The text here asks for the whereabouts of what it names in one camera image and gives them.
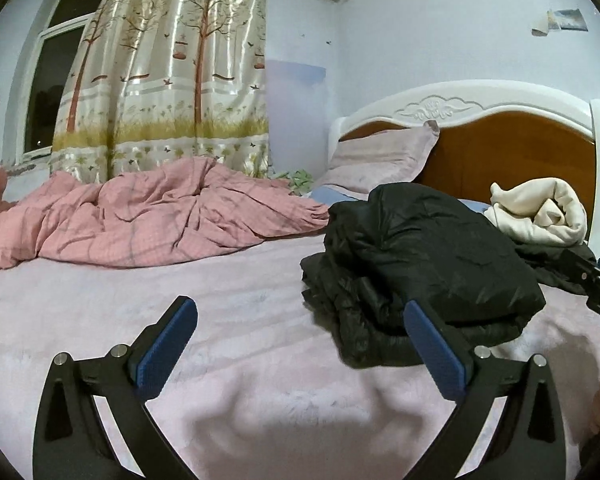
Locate black puffer jacket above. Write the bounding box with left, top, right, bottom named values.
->
left=300, top=183, right=545, bottom=368

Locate cream folded garment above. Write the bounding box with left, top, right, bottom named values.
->
left=483, top=178, right=588, bottom=247

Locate white and wood headboard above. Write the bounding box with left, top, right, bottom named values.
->
left=328, top=79, right=600, bottom=255

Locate pink plaid duvet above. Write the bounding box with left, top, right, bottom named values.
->
left=0, top=157, right=328, bottom=270

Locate beige pillow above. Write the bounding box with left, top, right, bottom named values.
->
left=315, top=120, right=440, bottom=197

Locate blue floral pillow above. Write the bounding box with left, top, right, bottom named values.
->
left=306, top=184, right=491, bottom=216

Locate green patterned cloth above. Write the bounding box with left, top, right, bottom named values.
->
left=273, top=169, right=314, bottom=196

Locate tree print curtain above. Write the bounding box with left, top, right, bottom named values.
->
left=50, top=0, right=270, bottom=183

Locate window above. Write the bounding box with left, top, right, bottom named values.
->
left=21, top=0, right=102, bottom=158

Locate wall poster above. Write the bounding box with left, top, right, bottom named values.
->
left=531, top=9, right=588, bottom=37

